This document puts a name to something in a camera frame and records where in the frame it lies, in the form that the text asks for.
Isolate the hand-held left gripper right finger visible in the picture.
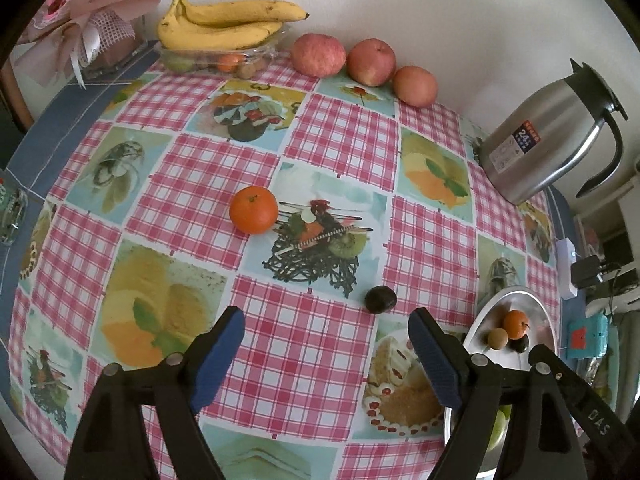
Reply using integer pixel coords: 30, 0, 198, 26
407, 307, 591, 480

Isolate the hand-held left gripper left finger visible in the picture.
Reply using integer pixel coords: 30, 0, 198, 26
62, 305, 247, 480

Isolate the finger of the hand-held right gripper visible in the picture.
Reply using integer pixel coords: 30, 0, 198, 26
529, 344, 638, 463

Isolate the silver metal plate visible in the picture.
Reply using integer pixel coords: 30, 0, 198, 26
442, 285, 558, 480

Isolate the green mango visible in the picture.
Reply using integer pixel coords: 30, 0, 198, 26
487, 405, 513, 453

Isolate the teal box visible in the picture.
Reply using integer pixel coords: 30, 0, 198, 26
565, 312, 608, 358

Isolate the black power adapter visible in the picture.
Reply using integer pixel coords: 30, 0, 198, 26
571, 255, 608, 288

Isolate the white power strip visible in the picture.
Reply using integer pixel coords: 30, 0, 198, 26
556, 239, 576, 298

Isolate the stainless steel thermos jug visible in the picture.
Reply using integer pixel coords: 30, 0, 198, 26
477, 57, 628, 206

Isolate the pink checked fruit-print tablecloth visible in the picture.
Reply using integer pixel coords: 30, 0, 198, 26
7, 67, 566, 480

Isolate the clear glass cup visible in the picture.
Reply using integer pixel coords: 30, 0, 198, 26
0, 170, 28, 246

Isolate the red apple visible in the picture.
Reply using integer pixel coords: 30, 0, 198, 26
392, 65, 439, 108
347, 38, 397, 87
291, 33, 347, 78

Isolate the clear plastic container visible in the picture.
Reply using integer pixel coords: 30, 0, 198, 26
160, 35, 291, 82

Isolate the brown lace-covered jar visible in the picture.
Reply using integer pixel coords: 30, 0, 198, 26
82, 10, 138, 73

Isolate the yellow banana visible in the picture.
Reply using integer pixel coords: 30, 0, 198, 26
177, 0, 309, 27
157, 0, 285, 51

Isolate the brown wooden chair back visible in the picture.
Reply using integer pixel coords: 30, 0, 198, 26
0, 60, 36, 131

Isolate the pink flower bouquet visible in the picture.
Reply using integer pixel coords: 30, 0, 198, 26
10, 0, 161, 88

